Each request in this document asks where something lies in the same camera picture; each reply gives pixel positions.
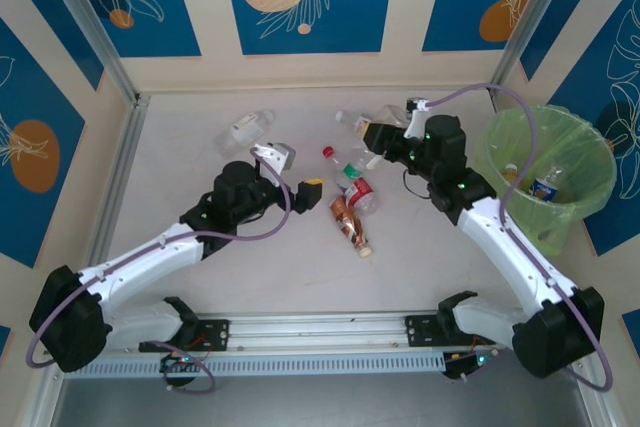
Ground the aluminium frame post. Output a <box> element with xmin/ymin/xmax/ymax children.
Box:
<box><xmin>37</xmin><ymin>0</ymin><xmax>139</xmax><ymax>103</ymax></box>
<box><xmin>487</xmin><ymin>0</ymin><xmax>576</xmax><ymax>93</ymax></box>

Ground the grey slotted cable duct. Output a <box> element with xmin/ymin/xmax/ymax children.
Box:
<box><xmin>62</xmin><ymin>350</ymin><xmax>449</xmax><ymax>378</ymax></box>

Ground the thin black cable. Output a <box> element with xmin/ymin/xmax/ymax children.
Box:
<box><xmin>402</xmin><ymin>171</ymin><xmax>431</xmax><ymax>201</ymax></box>

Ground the clear bottle with green cap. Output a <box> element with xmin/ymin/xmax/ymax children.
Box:
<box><xmin>342</xmin><ymin>144</ymin><xmax>386</xmax><ymax>178</ymax></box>

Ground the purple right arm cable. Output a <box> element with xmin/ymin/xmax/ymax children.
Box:
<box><xmin>427</xmin><ymin>82</ymin><xmax>615</xmax><ymax>393</ymax></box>

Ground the grey metal sheet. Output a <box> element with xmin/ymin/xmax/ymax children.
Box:
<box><xmin>49</xmin><ymin>375</ymin><xmax>591</xmax><ymax>427</ymax></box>

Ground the aluminium base beam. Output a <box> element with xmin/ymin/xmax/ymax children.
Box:
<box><xmin>42</xmin><ymin>307</ymin><xmax>521</xmax><ymax>357</ymax></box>

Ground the clear bottle with white label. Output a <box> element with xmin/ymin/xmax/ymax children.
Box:
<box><xmin>214</xmin><ymin>109</ymin><xmax>276</xmax><ymax>156</ymax></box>

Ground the aluminium side rail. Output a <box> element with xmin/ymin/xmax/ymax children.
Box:
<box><xmin>74</xmin><ymin>94</ymin><xmax>151</xmax><ymax>318</ymax></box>

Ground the brown coffee bottle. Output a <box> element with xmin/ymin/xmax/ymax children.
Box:
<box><xmin>327</xmin><ymin>194</ymin><xmax>375</xmax><ymax>259</ymax></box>

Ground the green-lined trash bin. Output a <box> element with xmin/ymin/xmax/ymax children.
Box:
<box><xmin>473</xmin><ymin>104</ymin><xmax>618</xmax><ymax>256</ymax></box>

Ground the small circuit board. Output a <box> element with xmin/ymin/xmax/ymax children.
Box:
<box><xmin>159</xmin><ymin>352</ymin><xmax>199</xmax><ymax>377</ymax></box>
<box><xmin>442</xmin><ymin>350</ymin><xmax>496</xmax><ymax>382</ymax></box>

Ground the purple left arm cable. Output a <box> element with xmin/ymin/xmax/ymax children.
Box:
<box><xmin>25</xmin><ymin>146</ymin><xmax>294</xmax><ymax>395</ymax></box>

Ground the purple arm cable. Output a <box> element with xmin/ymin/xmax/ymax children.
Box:
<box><xmin>427</xmin><ymin>82</ymin><xmax>615</xmax><ymax>393</ymax></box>
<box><xmin>25</xmin><ymin>146</ymin><xmax>294</xmax><ymax>395</ymax></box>

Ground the red cap water bottle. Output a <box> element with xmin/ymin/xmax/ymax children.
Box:
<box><xmin>322</xmin><ymin>145</ymin><xmax>381</xmax><ymax>217</ymax></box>

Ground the crushed bottle with red label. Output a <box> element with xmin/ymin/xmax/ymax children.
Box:
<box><xmin>334</xmin><ymin>109</ymin><xmax>374</xmax><ymax>138</ymax></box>

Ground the blue label cola bottle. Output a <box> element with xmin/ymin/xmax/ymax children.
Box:
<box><xmin>529</xmin><ymin>161</ymin><xmax>569</xmax><ymax>203</ymax></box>

